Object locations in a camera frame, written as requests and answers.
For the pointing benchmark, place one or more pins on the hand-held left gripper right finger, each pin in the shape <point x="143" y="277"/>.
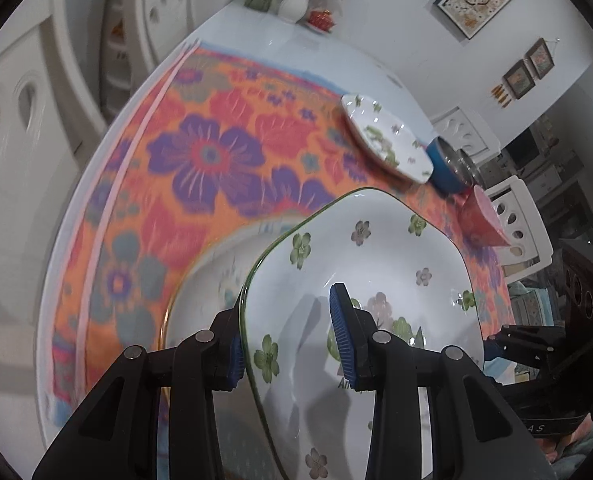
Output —
<point x="339" y="330"/>

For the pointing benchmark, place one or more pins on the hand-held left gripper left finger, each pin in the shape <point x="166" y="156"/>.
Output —
<point x="235" y="360"/>

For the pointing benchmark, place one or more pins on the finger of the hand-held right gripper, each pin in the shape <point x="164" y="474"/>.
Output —
<point x="521" y="345"/>

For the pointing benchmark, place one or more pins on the large white floral square plate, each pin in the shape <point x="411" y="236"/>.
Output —
<point x="376" y="240"/>

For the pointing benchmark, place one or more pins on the pink steel bowl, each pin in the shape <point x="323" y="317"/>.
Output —
<point x="478" y="215"/>

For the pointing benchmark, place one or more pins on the blue steel bowl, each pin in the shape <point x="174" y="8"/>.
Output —
<point x="444" y="170"/>

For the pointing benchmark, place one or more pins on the person's right hand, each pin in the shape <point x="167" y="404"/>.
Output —
<point x="583" y="435"/>

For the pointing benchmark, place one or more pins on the white round plate gold rim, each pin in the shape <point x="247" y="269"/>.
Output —
<point x="211" y="280"/>

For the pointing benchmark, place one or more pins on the white carved chair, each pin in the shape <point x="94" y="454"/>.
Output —
<point x="521" y="210"/>
<point x="166" y="5"/>
<point x="469" y="130"/>
<point x="16" y="135"/>

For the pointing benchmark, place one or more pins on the orange floral tablecloth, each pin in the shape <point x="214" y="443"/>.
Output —
<point x="201" y="160"/>

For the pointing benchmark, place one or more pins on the small white floral square plate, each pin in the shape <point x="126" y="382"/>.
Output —
<point x="381" y="130"/>

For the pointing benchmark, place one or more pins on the small framed picture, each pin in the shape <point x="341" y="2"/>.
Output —
<point x="518" y="80"/>
<point x="539" y="58"/>

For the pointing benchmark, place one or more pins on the small red dish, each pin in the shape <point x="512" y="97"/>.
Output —
<point x="321" y="19"/>

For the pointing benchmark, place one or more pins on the white vase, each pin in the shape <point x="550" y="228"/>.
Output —
<point x="294" y="5"/>

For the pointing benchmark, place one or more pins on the orange hanging wall ornaments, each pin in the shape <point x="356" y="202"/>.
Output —
<point x="501" y="95"/>

